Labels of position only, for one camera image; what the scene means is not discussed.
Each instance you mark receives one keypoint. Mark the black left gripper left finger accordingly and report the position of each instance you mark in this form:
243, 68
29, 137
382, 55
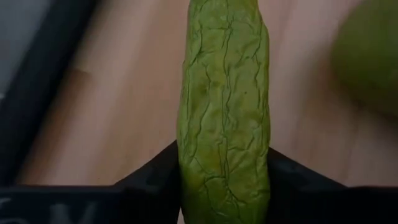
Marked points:
93, 205

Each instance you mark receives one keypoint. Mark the black aluminium table frame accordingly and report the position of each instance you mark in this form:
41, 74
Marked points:
37, 81

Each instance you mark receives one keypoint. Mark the green pear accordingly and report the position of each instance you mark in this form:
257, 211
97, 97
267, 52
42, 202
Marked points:
370, 53

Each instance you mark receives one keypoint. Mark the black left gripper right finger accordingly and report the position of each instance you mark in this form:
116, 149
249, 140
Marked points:
326, 205

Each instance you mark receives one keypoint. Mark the green cucumber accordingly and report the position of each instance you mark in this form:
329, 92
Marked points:
224, 109

